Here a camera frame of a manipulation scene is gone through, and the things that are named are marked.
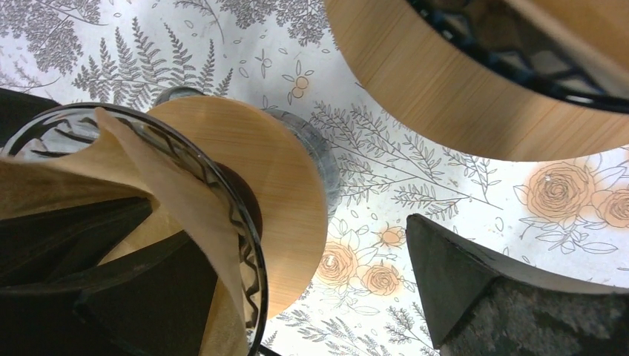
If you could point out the grey glass dripper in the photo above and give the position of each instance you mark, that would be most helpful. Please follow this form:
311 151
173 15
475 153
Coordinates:
119 236

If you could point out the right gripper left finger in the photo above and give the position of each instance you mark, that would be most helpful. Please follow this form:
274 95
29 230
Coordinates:
154 301

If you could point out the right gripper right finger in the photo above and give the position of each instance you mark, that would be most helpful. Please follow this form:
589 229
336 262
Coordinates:
477 301

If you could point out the single brown paper filter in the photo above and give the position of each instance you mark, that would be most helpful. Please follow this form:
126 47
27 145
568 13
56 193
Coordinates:
595 32

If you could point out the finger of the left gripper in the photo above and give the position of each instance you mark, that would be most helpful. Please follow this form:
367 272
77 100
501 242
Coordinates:
17 109
42 247

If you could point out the blue glass dripper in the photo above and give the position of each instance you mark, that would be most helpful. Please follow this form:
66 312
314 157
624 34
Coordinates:
497 36

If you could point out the wooden ring holder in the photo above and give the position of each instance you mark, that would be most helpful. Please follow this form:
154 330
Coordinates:
279 171
440 93

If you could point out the clear glass carafe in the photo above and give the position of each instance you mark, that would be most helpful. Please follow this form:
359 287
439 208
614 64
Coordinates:
319 151

